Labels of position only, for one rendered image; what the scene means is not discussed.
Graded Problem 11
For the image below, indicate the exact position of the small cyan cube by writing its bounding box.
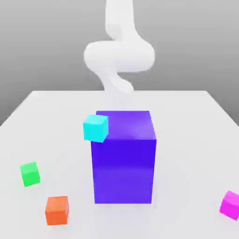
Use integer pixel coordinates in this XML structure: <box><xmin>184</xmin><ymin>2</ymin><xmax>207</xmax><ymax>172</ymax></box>
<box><xmin>83</xmin><ymin>114</ymin><xmax>109</xmax><ymax>144</ymax></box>

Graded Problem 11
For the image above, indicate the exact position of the small green cube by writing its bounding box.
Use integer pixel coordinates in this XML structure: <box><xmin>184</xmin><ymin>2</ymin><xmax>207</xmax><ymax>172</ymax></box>
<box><xmin>19</xmin><ymin>161</ymin><xmax>41</xmax><ymax>188</ymax></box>

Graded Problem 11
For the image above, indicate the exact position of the small magenta cube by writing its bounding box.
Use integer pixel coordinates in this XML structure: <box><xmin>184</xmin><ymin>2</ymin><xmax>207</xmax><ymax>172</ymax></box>
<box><xmin>219</xmin><ymin>190</ymin><xmax>239</xmax><ymax>221</ymax></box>

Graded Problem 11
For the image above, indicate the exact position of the small orange cube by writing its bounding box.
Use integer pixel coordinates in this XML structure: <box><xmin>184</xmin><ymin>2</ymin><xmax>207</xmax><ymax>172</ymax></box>
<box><xmin>45</xmin><ymin>196</ymin><xmax>70</xmax><ymax>226</ymax></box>

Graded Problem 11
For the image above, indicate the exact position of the large purple box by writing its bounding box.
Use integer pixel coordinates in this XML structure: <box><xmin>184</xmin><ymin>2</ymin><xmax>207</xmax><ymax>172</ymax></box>
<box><xmin>91</xmin><ymin>110</ymin><xmax>157</xmax><ymax>204</ymax></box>

